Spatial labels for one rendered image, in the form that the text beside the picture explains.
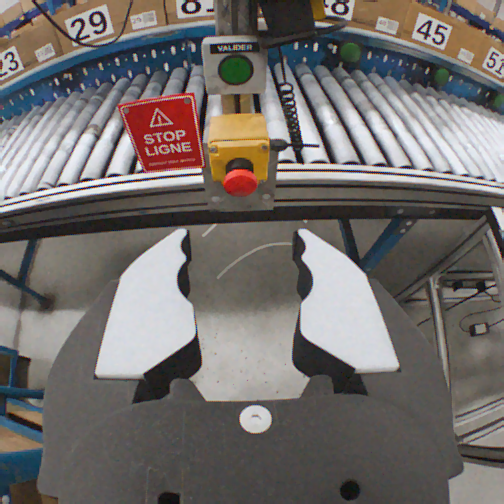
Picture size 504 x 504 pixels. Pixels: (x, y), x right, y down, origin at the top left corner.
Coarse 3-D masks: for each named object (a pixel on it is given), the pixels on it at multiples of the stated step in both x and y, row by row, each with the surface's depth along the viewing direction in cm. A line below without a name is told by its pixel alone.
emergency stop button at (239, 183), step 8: (232, 176) 28; (240, 176) 28; (248, 176) 28; (224, 184) 29; (232, 184) 28; (240, 184) 28; (248, 184) 28; (256, 184) 29; (232, 192) 29; (240, 192) 29; (248, 192) 29
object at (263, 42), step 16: (256, 0) 15; (272, 0) 15; (288, 0) 15; (304, 0) 15; (320, 0) 15; (368, 0) 13; (272, 16) 16; (288, 16) 16; (304, 16) 16; (320, 16) 17; (272, 32) 18; (288, 32) 18; (304, 32) 18
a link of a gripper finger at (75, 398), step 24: (96, 312) 7; (72, 336) 6; (96, 336) 6; (72, 360) 5; (96, 360) 5; (48, 384) 5; (72, 384) 5; (96, 384) 5; (120, 384) 5; (144, 384) 5; (48, 408) 4; (72, 408) 4; (96, 408) 4; (120, 408) 4; (48, 432) 4; (72, 432) 4; (48, 456) 3; (48, 480) 3
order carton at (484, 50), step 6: (486, 42) 47; (492, 42) 46; (480, 48) 51; (486, 48) 50; (498, 48) 47; (480, 54) 53; (486, 54) 52; (480, 60) 56; (474, 66) 59; (480, 66) 58; (486, 72) 59; (492, 72) 58; (498, 78) 59
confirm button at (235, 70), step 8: (224, 64) 22; (232, 64) 22; (240, 64) 22; (248, 64) 22; (224, 72) 23; (232, 72) 23; (240, 72) 23; (248, 72) 23; (232, 80) 24; (240, 80) 24
